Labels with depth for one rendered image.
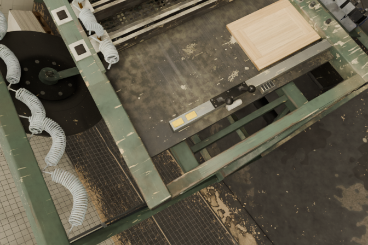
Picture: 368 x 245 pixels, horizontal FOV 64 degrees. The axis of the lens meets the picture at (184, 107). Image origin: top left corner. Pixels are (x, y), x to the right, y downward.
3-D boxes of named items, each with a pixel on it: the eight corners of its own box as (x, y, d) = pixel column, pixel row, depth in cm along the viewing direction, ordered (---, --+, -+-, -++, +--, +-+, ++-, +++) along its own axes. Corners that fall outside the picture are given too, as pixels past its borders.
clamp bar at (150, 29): (272, -14, 173) (287, -49, 151) (82, 72, 146) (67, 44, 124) (263, -25, 176) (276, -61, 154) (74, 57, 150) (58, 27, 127)
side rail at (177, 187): (353, 91, 156) (366, 82, 146) (172, 199, 131) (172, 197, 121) (345, 82, 158) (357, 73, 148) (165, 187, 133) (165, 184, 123)
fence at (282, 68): (328, 50, 158) (332, 45, 154) (173, 133, 137) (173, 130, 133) (322, 42, 160) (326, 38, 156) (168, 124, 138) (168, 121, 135)
